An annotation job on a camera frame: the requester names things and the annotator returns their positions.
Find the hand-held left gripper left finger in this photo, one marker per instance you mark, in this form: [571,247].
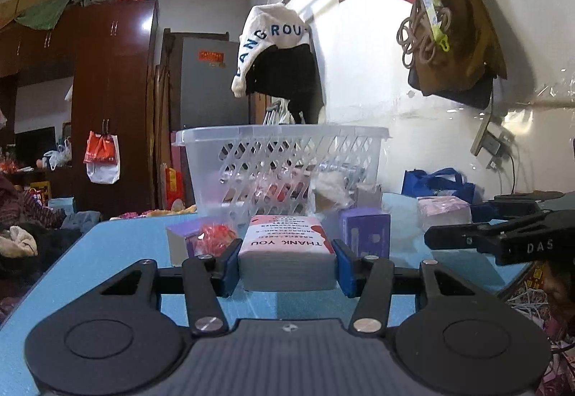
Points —
[231,263]

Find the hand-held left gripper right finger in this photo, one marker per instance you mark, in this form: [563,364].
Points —
[345,270]

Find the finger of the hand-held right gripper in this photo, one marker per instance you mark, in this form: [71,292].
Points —
[521,200]
[453,238]

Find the white pink lettered box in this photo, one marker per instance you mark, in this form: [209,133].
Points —
[287,252]

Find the white plastic lattice basket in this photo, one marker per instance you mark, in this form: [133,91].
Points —
[211,162]

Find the pink box in clear bag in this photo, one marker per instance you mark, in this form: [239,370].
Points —
[442,209]

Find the red packet in clear bag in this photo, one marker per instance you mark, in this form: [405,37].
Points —
[215,236]

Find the small purple box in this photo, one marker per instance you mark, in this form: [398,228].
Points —
[364,234]

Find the large flat purple box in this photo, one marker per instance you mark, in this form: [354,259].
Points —
[179,243]

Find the blue tote bag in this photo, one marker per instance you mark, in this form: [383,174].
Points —
[431,185]

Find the grey box in clear bag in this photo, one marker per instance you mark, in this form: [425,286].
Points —
[368,196]

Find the red box by door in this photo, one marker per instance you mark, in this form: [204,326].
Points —
[174,187]

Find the brown hanging bag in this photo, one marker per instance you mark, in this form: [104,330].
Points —
[458,59]

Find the metal crutches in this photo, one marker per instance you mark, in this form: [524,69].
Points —
[276,113]

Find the grey door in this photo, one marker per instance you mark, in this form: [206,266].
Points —
[202,99]

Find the red white plastic bag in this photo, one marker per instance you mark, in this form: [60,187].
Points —
[101,155]

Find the brown wooden wardrobe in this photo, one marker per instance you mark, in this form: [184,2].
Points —
[112,108]

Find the dark maroon cloth pile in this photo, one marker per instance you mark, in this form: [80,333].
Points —
[31,221]

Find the black television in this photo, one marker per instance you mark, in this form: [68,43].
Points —
[36,144]

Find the white black hanging jacket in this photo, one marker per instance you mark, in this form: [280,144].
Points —
[269,30]

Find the green cloth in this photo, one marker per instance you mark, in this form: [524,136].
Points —
[45,12]

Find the grey wall power socket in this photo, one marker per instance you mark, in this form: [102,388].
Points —
[492,144]

